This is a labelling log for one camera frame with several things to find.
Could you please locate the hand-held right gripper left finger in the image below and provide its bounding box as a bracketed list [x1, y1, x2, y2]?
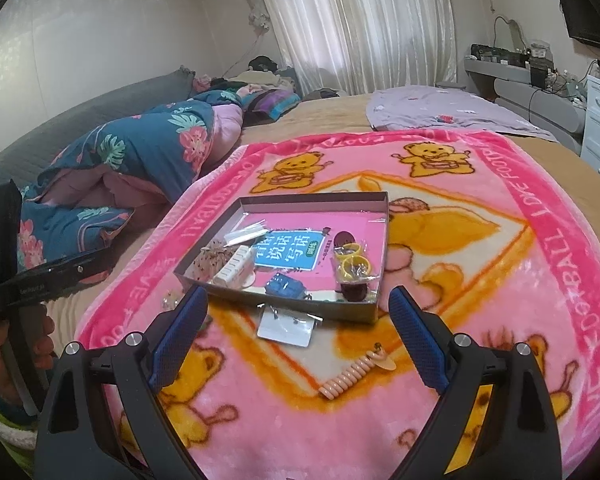
[34, 285, 210, 480]

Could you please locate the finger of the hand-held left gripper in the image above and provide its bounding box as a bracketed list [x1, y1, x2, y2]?
[0, 180, 25, 286]
[45, 251, 116, 293]

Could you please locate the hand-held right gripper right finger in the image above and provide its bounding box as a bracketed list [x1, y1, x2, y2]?
[388, 285, 563, 480]

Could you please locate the dark brown hair claw clip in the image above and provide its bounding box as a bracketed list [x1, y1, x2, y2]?
[332, 230, 371, 303]

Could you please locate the peach spiral hair tie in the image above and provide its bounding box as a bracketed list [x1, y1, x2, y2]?
[319, 344, 396, 401]

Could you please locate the brown mesh bow hair clip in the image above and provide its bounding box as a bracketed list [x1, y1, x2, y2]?
[190, 240, 238, 281]

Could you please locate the white hair claw clip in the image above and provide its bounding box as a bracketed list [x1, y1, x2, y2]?
[212, 245, 256, 288]

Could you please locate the packet of yellow hair ties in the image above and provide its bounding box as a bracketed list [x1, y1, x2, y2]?
[332, 240, 383, 293]

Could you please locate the grey cardboard box tray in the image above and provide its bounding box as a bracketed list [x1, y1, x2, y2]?
[173, 191, 391, 325]

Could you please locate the earring card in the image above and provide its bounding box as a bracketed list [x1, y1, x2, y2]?
[256, 307, 323, 348]

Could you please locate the blue hair accessory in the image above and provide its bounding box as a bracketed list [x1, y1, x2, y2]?
[264, 272, 303, 301]

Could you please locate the person's left forearm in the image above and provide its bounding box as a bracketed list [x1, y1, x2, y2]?
[0, 380, 38, 466]

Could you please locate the pink bear printed blanket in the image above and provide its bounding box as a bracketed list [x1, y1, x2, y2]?
[75, 129, 600, 480]

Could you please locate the blue floral quilt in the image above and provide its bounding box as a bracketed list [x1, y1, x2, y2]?
[17, 89, 243, 273]

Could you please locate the lavender cloth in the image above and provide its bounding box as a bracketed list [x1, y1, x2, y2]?
[367, 85, 558, 143]

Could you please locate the striped purple cloth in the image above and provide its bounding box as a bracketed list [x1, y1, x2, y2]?
[245, 87, 301, 121]

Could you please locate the pile of clothes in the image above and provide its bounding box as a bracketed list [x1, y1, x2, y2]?
[190, 55, 348, 123]

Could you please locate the grey dresser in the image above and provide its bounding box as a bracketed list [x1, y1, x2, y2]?
[462, 42, 588, 136]

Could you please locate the dresser top clutter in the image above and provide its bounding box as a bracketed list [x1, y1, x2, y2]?
[470, 42, 588, 96]

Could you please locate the arched vanity mirror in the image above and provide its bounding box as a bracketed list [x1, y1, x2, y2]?
[494, 14, 526, 51]

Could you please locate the white sheer curtain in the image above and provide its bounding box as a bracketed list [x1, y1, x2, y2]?
[250, 0, 456, 96]

